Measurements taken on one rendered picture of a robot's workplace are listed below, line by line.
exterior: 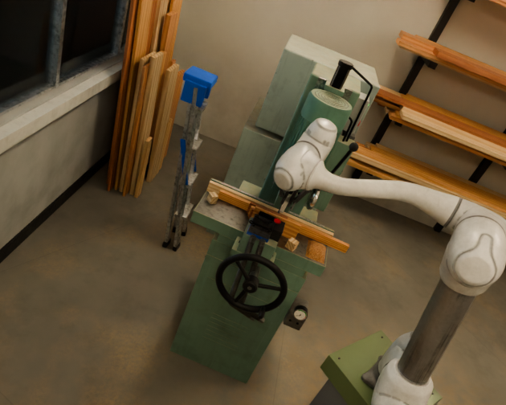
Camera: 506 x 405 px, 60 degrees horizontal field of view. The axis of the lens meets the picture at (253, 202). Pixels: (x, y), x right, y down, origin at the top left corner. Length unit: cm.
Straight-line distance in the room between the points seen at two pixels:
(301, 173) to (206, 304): 103
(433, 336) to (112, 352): 157
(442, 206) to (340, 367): 78
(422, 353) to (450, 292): 23
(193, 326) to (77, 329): 60
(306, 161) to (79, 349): 156
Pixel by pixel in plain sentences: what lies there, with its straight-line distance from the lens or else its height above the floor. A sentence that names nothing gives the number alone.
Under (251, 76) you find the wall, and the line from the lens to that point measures 418.
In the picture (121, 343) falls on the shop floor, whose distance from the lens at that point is 245.
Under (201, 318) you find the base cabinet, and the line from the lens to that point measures 221.
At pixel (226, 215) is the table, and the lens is 187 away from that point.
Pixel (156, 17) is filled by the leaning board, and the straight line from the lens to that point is 320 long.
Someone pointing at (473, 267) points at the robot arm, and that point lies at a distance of 123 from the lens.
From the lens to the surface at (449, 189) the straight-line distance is 414.
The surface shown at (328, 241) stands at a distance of 197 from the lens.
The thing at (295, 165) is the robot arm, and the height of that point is 142.
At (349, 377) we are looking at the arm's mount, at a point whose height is 69.
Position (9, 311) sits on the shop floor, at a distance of 254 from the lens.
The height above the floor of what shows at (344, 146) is 129.
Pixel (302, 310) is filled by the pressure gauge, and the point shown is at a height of 69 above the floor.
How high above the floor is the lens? 198
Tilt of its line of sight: 32 degrees down
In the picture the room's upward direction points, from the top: 23 degrees clockwise
